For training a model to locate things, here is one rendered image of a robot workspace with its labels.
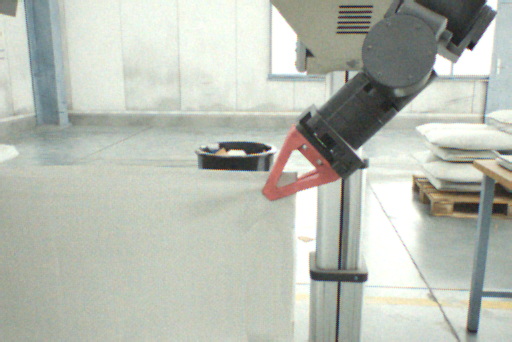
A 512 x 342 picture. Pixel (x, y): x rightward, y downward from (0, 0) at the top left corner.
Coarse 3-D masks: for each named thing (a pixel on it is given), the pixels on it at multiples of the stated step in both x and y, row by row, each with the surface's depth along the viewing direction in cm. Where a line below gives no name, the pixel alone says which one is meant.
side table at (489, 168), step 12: (480, 168) 190; (492, 168) 182; (504, 168) 182; (492, 180) 194; (504, 180) 168; (492, 192) 195; (480, 204) 199; (492, 204) 196; (480, 216) 198; (480, 228) 199; (480, 240) 200; (480, 252) 201; (480, 264) 202; (480, 276) 203; (480, 288) 204; (492, 288) 207; (480, 300) 205; (468, 312) 210; (468, 324) 210
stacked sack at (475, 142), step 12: (432, 132) 377; (444, 132) 367; (456, 132) 360; (468, 132) 360; (480, 132) 358; (492, 132) 357; (444, 144) 354; (456, 144) 351; (468, 144) 349; (480, 144) 348; (492, 144) 346; (504, 144) 345
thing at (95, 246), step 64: (0, 192) 49; (64, 192) 48; (128, 192) 49; (192, 192) 50; (256, 192) 51; (0, 256) 51; (64, 256) 50; (128, 256) 50; (192, 256) 52; (256, 256) 53; (0, 320) 53; (64, 320) 51; (128, 320) 52; (192, 320) 53; (256, 320) 54
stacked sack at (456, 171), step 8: (424, 168) 388; (432, 168) 368; (440, 168) 360; (448, 168) 358; (456, 168) 356; (464, 168) 354; (472, 168) 353; (440, 176) 351; (448, 176) 351; (456, 176) 350; (464, 176) 350; (472, 176) 349; (480, 176) 349
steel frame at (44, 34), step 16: (32, 0) 814; (48, 0) 800; (32, 16) 819; (48, 16) 817; (32, 32) 821; (48, 32) 823; (32, 48) 822; (48, 48) 829; (32, 64) 824; (48, 64) 836; (48, 80) 842; (64, 80) 854; (48, 96) 848; (64, 96) 856; (48, 112) 855; (64, 112) 857; (48, 128) 834
